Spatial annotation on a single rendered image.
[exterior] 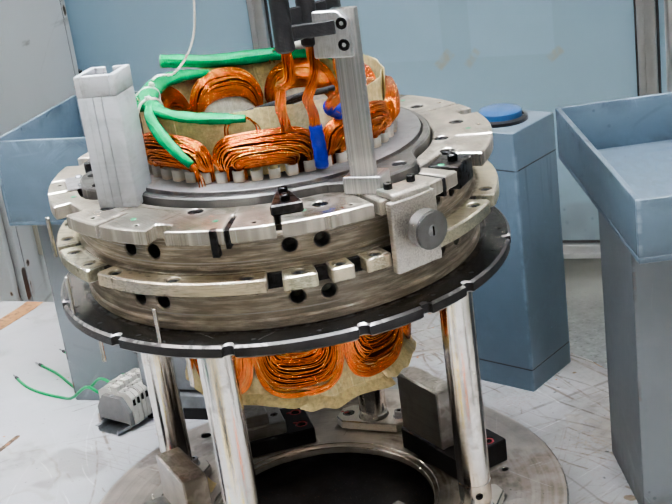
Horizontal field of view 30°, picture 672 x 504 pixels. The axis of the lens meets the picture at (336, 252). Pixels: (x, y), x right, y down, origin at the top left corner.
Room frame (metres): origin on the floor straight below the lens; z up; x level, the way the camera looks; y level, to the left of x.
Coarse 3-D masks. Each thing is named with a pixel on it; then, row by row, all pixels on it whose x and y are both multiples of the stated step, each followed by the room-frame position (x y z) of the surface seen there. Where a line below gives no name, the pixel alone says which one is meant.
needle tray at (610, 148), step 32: (640, 96) 1.00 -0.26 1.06; (576, 128) 0.93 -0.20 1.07; (608, 128) 0.99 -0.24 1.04; (640, 128) 0.99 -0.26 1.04; (576, 160) 0.93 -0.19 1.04; (608, 160) 0.96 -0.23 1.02; (640, 160) 0.95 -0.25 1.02; (608, 192) 0.82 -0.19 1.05; (640, 192) 0.88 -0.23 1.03; (608, 224) 0.89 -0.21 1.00; (640, 224) 0.75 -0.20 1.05; (608, 256) 0.90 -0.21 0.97; (640, 256) 0.75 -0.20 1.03; (608, 288) 0.90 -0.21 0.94; (640, 288) 0.82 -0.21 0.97; (608, 320) 0.91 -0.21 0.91; (640, 320) 0.82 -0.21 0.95; (608, 352) 0.92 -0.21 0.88; (640, 352) 0.82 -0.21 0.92; (608, 384) 0.92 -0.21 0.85; (640, 384) 0.82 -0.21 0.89; (640, 416) 0.82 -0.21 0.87; (640, 448) 0.83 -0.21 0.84; (640, 480) 0.83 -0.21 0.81
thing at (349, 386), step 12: (348, 372) 0.80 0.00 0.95; (336, 384) 0.80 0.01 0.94; (348, 384) 0.80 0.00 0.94; (360, 384) 0.80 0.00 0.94; (372, 384) 0.81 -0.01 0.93; (384, 384) 0.81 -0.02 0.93; (312, 396) 0.79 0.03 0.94; (324, 396) 0.79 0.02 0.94; (336, 396) 0.80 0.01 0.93; (348, 396) 0.80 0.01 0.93; (300, 408) 0.79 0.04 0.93; (312, 408) 0.79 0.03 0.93; (336, 408) 0.79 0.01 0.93
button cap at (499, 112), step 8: (496, 104) 1.11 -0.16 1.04; (504, 104) 1.11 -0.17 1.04; (512, 104) 1.10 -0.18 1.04; (480, 112) 1.09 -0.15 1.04; (488, 112) 1.09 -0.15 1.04; (496, 112) 1.08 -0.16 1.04; (504, 112) 1.08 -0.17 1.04; (512, 112) 1.08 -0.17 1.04; (520, 112) 1.09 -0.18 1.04; (488, 120) 1.08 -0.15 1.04; (496, 120) 1.08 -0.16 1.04; (504, 120) 1.08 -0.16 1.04
